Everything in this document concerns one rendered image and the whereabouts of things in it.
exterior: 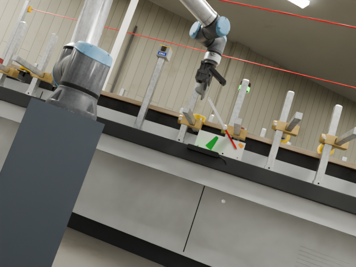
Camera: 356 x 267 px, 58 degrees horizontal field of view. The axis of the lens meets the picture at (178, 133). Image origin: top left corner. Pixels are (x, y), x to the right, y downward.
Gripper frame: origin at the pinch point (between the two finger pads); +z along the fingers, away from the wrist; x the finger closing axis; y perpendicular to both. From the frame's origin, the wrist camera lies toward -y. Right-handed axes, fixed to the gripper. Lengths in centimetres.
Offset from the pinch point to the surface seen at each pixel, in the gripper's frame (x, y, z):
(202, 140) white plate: -7.0, -5.8, 20.9
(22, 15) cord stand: -117, 236, -67
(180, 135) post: -7.8, 6.7, 21.8
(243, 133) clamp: -7.0, -25.9, 11.1
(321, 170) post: -8, -68, 18
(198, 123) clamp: -7.0, -0.7, 12.8
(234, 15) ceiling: -325, 54, -239
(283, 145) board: -26, -49, 8
